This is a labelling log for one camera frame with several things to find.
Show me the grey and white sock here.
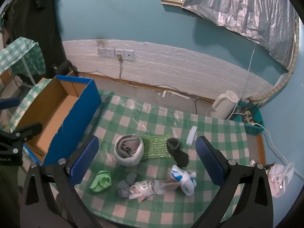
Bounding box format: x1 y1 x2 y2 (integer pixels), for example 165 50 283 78
114 134 144 167

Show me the thin white cord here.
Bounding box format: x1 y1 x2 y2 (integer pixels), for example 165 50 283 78
234 41 256 114

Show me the green checked table cover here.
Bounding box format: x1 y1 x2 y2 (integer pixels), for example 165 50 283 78
0 37 47 76

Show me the green checked tablecloth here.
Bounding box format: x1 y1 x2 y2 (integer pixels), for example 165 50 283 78
76 89 252 224

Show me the black device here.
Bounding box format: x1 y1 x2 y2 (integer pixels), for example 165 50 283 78
53 60 78 76

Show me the small white roll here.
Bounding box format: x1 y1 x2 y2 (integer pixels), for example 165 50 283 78
186 126 198 146

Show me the tan sock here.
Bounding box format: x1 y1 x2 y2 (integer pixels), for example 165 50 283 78
163 179 182 191

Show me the white power strip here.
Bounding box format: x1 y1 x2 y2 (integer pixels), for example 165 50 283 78
242 110 256 124

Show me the green glitter cloth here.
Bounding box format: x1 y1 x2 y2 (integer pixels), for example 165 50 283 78
140 134 175 159

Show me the white plastic bag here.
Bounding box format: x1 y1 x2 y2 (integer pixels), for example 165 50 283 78
268 162 295 198

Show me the beige plug with cable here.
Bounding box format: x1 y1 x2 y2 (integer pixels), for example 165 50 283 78
116 54 124 82

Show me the silver curtain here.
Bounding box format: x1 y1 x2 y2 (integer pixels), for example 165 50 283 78
182 0 297 70

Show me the black sock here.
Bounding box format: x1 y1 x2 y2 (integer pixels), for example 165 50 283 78
166 138 189 168

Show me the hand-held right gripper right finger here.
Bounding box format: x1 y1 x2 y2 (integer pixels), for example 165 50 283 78
195 136 273 228

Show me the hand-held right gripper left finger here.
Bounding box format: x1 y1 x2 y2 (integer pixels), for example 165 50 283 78
20 136 102 228

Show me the white patterned sock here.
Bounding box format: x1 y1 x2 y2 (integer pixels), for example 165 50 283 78
128 179 167 201

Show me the blue cardboard box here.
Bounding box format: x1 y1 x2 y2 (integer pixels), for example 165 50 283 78
17 75 102 166

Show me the white and blue sock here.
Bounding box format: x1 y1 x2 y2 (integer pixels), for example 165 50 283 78
170 165 197 196

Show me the green sock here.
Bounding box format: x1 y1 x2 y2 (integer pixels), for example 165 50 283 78
90 170 112 193

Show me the blue plastic basket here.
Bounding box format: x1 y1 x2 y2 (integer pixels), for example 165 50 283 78
234 101 265 137

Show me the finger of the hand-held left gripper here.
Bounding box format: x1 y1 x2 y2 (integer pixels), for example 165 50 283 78
0 122 43 152
0 97 21 111

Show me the green checked plastic sheet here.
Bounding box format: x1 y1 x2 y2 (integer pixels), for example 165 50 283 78
6 78 51 133

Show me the patterned flexible hose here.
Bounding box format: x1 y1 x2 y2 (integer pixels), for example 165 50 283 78
249 19 300 101

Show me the black hanging clothing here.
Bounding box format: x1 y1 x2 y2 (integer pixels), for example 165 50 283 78
5 0 72 83

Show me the white electric kettle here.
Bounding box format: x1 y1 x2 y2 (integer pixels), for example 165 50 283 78
211 90 239 120

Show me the white power cable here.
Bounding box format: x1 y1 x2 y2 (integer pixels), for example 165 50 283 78
252 121 297 178

